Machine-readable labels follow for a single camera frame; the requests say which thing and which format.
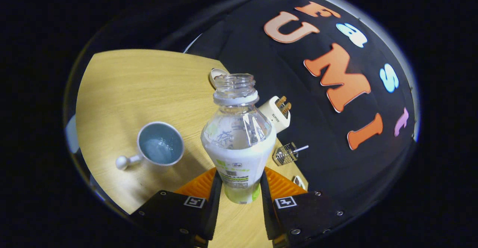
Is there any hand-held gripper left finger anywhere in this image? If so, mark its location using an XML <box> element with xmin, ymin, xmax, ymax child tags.
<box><xmin>129</xmin><ymin>167</ymin><xmax>223</xmax><ymax>247</ymax></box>

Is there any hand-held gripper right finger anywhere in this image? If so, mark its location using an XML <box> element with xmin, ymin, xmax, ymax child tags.
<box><xmin>260</xmin><ymin>167</ymin><xmax>346</xmax><ymax>245</ymax></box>

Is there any clear plastic juice bottle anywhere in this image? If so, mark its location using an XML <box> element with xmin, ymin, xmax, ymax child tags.
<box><xmin>201</xmin><ymin>74</ymin><xmax>277</xmax><ymax>205</ymax></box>

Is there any white cup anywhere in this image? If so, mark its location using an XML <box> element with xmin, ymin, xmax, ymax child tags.
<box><xmin>115</xmin><ymin>121</ymin><xmax>185</xmax><ymax>171</ymax></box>

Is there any white toaster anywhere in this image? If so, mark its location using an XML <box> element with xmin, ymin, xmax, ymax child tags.
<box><xmin>258</xmin><ymin>96</ymin><xmax>292</xmax><ymax>134</ymax></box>

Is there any white round plate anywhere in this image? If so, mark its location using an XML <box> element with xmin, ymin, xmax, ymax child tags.
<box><xmin>209</xmin><ymin>68</ymin><xmax>229</xmax><ymax>89</ymax></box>

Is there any wooden table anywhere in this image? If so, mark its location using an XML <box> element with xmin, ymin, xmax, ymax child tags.
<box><xmin>76</xmin><ymin>49</ymin><xmax>309</xmax><ymax>248</ymax></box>

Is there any metal wire basket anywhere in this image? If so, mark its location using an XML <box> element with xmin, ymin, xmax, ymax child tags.
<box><xmin>272</xmin><ymin>142</ymin><xmax>298</xmax><ymax>166</ymax></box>

